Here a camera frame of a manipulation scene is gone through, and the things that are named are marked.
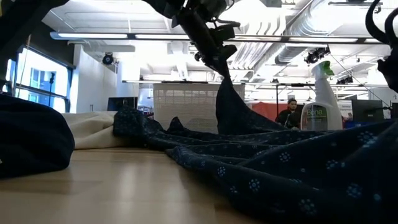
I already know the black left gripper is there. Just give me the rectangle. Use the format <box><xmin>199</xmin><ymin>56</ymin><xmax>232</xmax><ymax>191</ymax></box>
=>
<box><xmin>175</xmin><ymin>7</ymin><xmax>233</xmax><ymax>79</ymax></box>

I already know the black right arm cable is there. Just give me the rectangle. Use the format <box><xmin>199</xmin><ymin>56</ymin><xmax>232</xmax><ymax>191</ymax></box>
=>
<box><xmin>364</xmin><ymin>0</ymin><xmax>398</xmax><ymax>45</ymax></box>

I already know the cream white garment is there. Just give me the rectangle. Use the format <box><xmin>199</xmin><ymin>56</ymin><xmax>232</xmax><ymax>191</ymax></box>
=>
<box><xmin>61</xmin><ymin>111</ymin><xmax>127</xmax><ymax>151</ymax></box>

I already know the navy garment white lettered waistband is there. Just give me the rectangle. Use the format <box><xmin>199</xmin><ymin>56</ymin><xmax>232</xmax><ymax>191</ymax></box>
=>
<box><xmin>0</xmin><ymin>93</ymin><xmax>76</xmax><ymax>180</ymax></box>

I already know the black ceiling spot lamp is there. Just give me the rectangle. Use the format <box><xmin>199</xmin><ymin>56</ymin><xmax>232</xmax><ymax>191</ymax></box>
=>
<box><xmin>101</xmin><ymin>52</ymin><xmax>115</xmax><ymax>66</ymax></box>

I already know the white plastic laundry basket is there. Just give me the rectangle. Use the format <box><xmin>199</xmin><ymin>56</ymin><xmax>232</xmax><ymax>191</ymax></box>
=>
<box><xmin>152</xmin><ymin>82</ymin><xmax>246</xmax><ymax>134</ymax></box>

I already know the white poster sign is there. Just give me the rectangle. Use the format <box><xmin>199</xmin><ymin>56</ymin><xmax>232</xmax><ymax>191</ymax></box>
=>
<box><xmin>337</xmin><ymin>99</ymin><xmax>354</xmax><ymax>121</ymax></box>

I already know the black ceiling lamp cluster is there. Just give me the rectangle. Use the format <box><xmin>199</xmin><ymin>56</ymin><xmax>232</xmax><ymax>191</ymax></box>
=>
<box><xmin>304</xmin><ymin>45</ymin><xmax>331</xmax><ymax>65</ymax></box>

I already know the white spray bottle green trigger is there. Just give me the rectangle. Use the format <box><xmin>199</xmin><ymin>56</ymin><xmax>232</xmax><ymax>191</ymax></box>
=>
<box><xmin>300</xmin><ymin>60</ymin><xmax>344</xmax><ymax>131</ymax></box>

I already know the long ceiling light bar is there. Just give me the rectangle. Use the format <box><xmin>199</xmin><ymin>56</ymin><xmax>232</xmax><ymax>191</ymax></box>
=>
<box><xmin>49</xmin><ymin>30</ymin><xmax>386</xmax><ymax>44</ymax></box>

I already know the large window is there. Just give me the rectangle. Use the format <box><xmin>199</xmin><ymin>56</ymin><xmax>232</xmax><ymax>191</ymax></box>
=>
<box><xmin>0</xmin><ymin>46</ymin><xmax>75</xmax><ymax>114</ymax></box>

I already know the black computer monitor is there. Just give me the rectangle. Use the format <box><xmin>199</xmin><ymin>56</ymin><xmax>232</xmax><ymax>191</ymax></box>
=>
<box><xmin>351</xmin><ymin>98</ymin><xmax>385</xmax><ymax>123</ymax></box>
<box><xmin>107</xmin><ymin>96</ymin><xmax>139</xmax><ymax>112</ymax></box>

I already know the navy dotted garment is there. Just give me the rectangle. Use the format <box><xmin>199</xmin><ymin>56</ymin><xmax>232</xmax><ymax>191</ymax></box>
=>
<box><xmin>112</xmin><ymin>76</ymin><xmax>398</xmax><ymax>224</ymax></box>

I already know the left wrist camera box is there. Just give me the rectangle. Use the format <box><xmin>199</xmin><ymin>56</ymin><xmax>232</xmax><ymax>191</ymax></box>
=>
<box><xmin>213</xmin><ymin>23</ymin><xmax>239</xmax><ymax>60</ymax></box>

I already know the person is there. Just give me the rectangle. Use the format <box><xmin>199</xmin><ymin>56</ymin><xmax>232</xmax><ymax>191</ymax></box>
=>
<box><xmin>275</xmin><ymin>98</ymin><xmax>302</xmax><ymax>130</ymax></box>

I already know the thin black stand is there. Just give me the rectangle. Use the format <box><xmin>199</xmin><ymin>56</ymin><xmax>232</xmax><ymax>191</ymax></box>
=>
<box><xmin>47</xmin><ymin>72</ymin><xmax>56</xmax><ymax>108</ymax></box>

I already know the red cloth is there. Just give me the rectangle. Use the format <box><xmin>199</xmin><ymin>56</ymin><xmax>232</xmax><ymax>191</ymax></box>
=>
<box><xmin>250</xmin><ymin>101</ymin><xmax>280</xmax><ymax>123</ymax></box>

